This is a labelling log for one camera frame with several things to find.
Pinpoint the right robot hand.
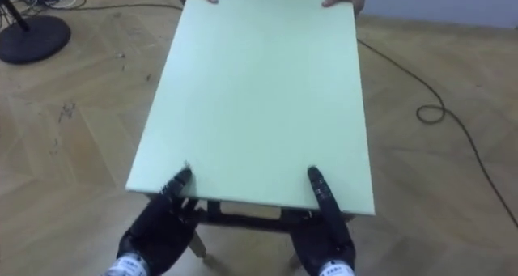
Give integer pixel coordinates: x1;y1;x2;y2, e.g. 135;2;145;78
289;165;357;276

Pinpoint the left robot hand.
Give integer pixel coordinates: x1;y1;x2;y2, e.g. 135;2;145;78
116;167;202;276

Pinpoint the white table with black legs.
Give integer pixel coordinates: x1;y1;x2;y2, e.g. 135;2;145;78
125;0;376;233

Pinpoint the grey bed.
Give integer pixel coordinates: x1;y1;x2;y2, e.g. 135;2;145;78
361;0;518;30

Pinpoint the black round-base stand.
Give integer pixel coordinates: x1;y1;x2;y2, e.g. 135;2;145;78
0;0;72;66

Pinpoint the thin black floor cable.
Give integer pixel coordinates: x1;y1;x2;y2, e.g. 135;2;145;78
60;0;184;11
355;38;518;229

